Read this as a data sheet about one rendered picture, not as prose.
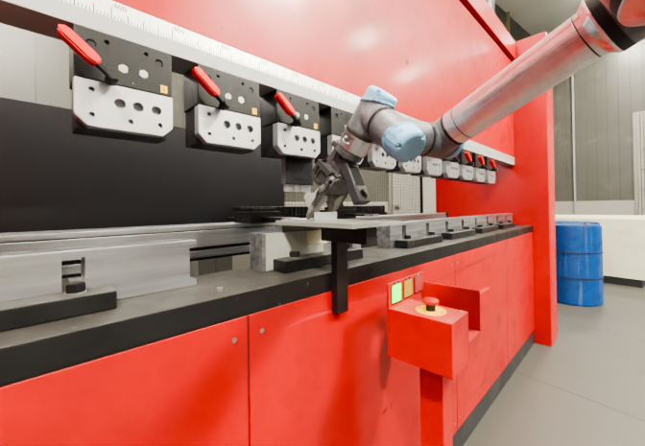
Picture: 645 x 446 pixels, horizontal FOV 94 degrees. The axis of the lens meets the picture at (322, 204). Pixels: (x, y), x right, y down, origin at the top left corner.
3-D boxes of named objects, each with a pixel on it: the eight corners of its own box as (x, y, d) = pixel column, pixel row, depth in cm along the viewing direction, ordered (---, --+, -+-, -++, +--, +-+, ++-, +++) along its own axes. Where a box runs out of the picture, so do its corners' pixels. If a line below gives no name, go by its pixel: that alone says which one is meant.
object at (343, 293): (368, 324, 66) (366, 226, 66) (322, 309, 76) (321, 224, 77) (378, 319, 69) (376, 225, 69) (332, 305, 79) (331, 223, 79)
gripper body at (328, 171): (327, 178, 85) (348, 142, 79) (346, 198, 80) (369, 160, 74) (307, 177, 79) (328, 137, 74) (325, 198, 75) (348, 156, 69)
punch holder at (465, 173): (463, 178, 160) (462, 148, 160) (446, 179, 166) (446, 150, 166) (473, 180, 170) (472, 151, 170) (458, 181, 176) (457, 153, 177)
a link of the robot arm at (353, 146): (378, 145, 72) (357, 140, 67) (369, 161, 74) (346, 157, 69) (359, 129, 76) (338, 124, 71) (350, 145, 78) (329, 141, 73)
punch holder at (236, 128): (199, 141, 62) (198, 61, 62) (183, 147, 68) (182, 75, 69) (260, 150, 73) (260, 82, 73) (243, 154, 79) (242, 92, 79)
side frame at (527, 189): (552, 346, 217) (545, 31, 219) (437, 316, 278) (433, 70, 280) (558, 336, 235) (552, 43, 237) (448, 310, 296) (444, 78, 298)
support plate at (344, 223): (352, 229, 60) (352, 223, 60) (275, 224, 79) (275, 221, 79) (400, 224, 72) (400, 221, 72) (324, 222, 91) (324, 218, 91)
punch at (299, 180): (285, 191, 82) (285, 156, 82) (281, 191, 84) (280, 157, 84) (312, 192, 89) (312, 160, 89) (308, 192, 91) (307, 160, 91)
